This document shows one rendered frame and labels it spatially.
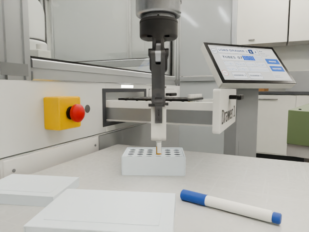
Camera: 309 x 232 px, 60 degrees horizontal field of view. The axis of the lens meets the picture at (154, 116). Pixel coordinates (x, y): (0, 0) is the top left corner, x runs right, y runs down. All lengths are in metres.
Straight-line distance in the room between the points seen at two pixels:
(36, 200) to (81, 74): 0.39
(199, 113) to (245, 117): 1.01
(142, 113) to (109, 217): 0.51
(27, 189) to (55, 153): 0.22
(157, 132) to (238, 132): 1.17
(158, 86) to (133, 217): 0.29
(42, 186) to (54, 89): 0.26
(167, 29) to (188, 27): 2.03
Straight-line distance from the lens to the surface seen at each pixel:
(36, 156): 0.63
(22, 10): 0.62
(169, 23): 0.52
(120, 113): 0.78
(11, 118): 0.58
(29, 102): 0.60
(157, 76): 0.49
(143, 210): 0.27
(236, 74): 1.54
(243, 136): 1.69
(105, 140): 0.82
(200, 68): 2.46
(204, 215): 0.39
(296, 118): 0.91
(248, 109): 1.70
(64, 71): 0.68
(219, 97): 0.66
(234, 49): 1.71
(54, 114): 0.61
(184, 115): 0.70
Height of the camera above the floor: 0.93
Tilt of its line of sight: 6 degrees down
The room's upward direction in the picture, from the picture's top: straight up
